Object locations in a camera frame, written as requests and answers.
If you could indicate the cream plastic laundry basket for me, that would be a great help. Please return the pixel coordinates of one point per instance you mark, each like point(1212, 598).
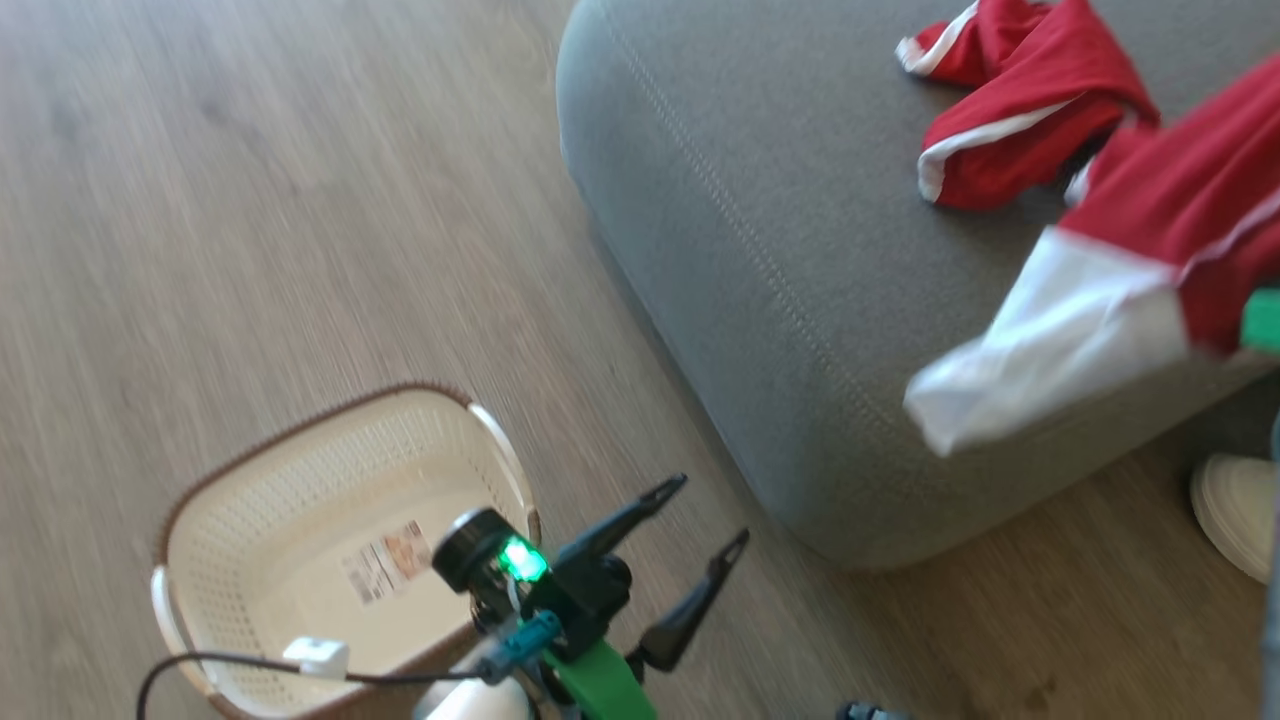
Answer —
point(300, 480)

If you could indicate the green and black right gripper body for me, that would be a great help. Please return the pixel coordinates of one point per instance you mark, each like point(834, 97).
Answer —
point(1264, 322)

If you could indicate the white sneaker with black laces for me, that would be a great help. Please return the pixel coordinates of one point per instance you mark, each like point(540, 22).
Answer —
point(1240, 510)

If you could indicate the paper label sticker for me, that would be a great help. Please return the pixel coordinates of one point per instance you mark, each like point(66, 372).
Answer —
point(388, 562)

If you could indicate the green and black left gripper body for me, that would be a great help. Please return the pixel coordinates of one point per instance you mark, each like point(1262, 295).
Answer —
point(590, 610)

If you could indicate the red garment with white sleeve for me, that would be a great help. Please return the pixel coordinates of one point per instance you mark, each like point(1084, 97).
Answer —
point(1180, 200)

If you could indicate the red shorts with white stripes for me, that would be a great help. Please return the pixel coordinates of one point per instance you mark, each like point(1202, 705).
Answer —
point(1010, 110)

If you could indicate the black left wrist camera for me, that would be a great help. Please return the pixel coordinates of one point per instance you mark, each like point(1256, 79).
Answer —
point(475, 550)

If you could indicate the grey fabric sofa seat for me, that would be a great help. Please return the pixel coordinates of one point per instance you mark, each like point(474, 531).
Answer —
point(750, 250)

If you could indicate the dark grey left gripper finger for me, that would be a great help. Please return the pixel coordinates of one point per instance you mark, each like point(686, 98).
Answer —
point(620, 520)
point(690, 610)

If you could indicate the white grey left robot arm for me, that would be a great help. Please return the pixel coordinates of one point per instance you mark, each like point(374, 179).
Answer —
point(470, 702)

